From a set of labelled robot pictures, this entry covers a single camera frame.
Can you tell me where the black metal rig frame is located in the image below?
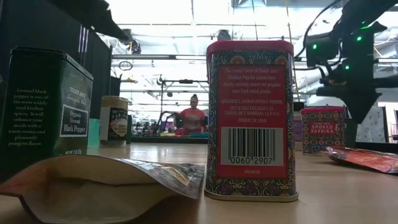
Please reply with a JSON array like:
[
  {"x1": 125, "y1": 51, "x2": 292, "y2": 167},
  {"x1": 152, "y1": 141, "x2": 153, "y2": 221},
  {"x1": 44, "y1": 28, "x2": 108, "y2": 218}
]
[{"x1": 159, "y1": 77, "x2": 210, "y2": 125}]

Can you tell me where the black curtain partition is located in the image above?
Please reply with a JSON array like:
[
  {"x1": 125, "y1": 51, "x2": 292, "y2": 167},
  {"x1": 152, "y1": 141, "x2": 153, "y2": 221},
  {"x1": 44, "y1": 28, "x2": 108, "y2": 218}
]
[{"x1": 0, "y1": 0, "x2": 113, "y2": 119}]

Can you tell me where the dark green pepper tin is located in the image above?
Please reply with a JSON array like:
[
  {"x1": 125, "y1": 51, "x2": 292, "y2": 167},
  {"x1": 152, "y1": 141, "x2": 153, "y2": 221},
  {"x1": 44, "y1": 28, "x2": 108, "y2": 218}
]
[
  {"x1": 0, "y1": 45, "x2": 95, "y2": 184},
  {"x1": 126, "y1": 114, "x2": 134, "y2": 145}
]

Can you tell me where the orange spice pouch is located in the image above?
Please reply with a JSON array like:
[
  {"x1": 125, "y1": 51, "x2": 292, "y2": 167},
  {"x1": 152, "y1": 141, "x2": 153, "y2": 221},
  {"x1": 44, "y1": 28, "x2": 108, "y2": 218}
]
[{"x1": 325, "y1": 146, "x2": 398, "y2": 175}]

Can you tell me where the white patterned cloth board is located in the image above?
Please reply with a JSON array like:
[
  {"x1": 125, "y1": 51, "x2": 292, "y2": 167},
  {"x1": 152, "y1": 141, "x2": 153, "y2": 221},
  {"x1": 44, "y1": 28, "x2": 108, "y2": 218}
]
[{"x1": 357, "y1": 105, "x2": 387, "y2": 143}]

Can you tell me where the brown spice pouch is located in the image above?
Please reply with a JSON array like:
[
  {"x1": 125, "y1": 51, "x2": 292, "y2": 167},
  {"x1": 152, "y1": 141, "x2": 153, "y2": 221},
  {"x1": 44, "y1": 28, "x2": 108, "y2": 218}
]
[{"x1": 0, "y1": 154, "x2": 206, "y2": 224}]

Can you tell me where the person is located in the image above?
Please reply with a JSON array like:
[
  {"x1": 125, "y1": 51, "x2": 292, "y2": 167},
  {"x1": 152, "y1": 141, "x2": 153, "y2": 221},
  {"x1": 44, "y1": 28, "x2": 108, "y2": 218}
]
[{"x1": 177, "y1": 93, "x2": 208, "y2": 137}]

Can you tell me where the black ceiling cord reel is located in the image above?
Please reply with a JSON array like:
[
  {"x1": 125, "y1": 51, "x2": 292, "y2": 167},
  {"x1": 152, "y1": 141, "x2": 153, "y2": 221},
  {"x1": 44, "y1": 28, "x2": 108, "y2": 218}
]
[
  {"x1": 216, "y1": 29, "x2": 233, "y2": 41},
  {"x1": 129, "y1": 39, "x2": 142, "y2": 55}
]

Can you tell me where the teal plastic bin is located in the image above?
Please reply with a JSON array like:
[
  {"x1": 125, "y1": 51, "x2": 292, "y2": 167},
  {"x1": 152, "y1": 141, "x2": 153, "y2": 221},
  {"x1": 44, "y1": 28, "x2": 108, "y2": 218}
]
[{"x1": 88, "y1": 118, "x2": 101, "y2": 147}]

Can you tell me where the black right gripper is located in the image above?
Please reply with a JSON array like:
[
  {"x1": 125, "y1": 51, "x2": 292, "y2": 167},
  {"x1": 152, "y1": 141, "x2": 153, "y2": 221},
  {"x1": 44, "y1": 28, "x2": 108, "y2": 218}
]
[{"x1": 316, "y1": 73, "x2": 398, "y2": 124}]

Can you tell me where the tan-lidded spice jar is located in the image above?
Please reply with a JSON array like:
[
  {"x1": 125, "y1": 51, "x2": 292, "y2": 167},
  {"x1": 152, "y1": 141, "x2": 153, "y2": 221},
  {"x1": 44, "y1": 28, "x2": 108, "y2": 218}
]
[{"x1": 99, "y1": 95, "x2": 129, "y2": 147}]

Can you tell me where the red smoked paprika tin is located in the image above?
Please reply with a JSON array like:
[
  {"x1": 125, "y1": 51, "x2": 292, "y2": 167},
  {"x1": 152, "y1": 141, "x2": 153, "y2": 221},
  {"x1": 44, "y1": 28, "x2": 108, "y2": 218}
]
[
  {"x1": 204, "y1": 39, "x2": 299, "y2": 203},
  {"x1": 300, "y1": 106, "x2": 346, "y2": 156}
]

